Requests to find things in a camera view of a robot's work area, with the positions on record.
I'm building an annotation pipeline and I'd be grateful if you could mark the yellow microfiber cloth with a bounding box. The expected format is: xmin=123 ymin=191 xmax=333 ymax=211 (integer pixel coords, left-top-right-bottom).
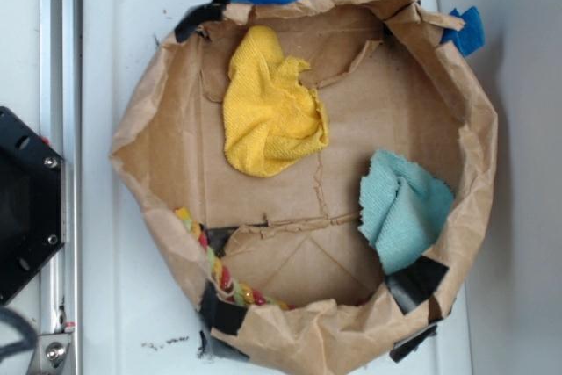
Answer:
xmin=223 ymin=25 xmax=329 ymax=178

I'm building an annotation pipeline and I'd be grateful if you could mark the teal microfiber cloth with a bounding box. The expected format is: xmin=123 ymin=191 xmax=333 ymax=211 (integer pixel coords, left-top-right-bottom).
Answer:
xmin=358 ymin=149 xmax=455 ymax=275

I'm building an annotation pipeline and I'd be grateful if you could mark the brown paper bag bin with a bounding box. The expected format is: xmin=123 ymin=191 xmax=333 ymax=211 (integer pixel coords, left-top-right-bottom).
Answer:
xmin=111 ymin=0 xmax=498 ymax=374

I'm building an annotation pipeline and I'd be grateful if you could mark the white plastic tray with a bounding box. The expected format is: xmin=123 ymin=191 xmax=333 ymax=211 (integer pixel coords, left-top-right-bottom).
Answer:
xmin=81 ymin=0 xmax=474 ymax=375

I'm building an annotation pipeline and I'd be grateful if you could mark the blue tape piece right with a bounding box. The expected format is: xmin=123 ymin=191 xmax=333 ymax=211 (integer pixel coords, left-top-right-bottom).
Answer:
xmin=440 ymin=6 xmax=485 ymax=57

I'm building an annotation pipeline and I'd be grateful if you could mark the multicolour braided rope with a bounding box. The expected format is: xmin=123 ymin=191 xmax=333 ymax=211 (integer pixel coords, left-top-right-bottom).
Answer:
xmin=174 ymin=206 xmax=296 ymax=311

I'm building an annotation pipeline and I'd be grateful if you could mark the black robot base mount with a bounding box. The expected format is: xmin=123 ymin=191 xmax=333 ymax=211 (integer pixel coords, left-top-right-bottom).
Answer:
xmin=1 ymin=106 xmax=64 ymax=306

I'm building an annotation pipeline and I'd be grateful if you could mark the aluminium extrusion rail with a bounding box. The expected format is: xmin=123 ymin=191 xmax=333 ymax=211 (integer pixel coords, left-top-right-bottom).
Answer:
xmin=40 ymin=0 xmax=83 ymax=374

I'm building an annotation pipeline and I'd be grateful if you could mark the metal corner bracket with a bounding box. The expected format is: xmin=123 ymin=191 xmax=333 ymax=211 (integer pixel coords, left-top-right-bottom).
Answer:
xmin=26 ymin=333 xmax=72 ymax=375

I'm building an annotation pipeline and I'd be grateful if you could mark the black cable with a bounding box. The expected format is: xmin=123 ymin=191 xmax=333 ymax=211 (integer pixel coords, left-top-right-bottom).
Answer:
xmin=0 ymin=306 xmax=39 ymax=357

